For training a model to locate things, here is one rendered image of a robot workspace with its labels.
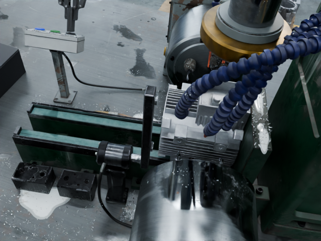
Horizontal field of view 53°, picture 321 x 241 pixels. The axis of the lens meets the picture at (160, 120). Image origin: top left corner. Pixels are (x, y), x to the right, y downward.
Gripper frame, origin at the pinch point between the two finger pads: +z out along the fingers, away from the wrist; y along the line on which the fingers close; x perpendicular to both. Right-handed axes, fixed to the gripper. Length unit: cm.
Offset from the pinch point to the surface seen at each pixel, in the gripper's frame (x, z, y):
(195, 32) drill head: -6.3, -2.1, 38.6
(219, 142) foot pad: -31, 20, 48
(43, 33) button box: -3.5, 4.9, -7.2
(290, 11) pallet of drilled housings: 193, -18, 122
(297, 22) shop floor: 245, -10, 147
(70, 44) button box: -3.5, 7.0, 1.5
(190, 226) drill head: -58, 25, 41
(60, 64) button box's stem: 2.2, 15.0, -3.7
